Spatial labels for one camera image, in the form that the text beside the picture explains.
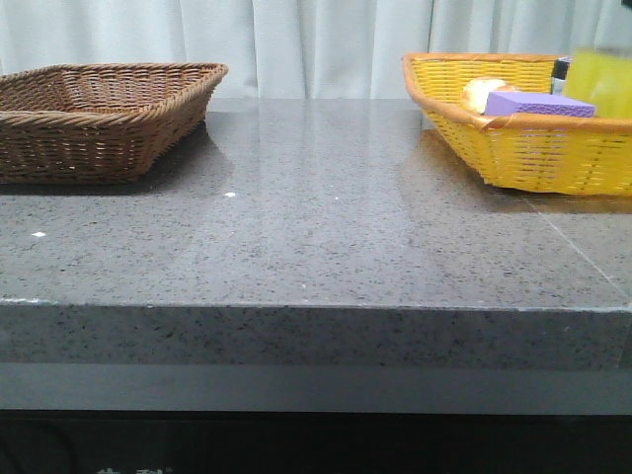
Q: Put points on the round bread roll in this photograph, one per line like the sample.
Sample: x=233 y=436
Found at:
x=476 y=92

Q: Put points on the yellow packing tape roll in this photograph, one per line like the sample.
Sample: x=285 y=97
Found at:
x=602 y=77

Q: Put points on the brown wicker basket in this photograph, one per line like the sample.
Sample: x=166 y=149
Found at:
x=101 y=123

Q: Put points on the dark can with label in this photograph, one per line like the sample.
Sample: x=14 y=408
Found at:
x=559 y=74

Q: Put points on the purple sponge block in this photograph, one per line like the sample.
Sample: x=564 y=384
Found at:
x=502 y=103

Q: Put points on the yellow woven plastic basket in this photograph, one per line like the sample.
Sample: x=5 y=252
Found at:
x=534 y=153

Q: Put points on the white curtain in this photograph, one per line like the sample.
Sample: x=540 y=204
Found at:
x=300 y=49

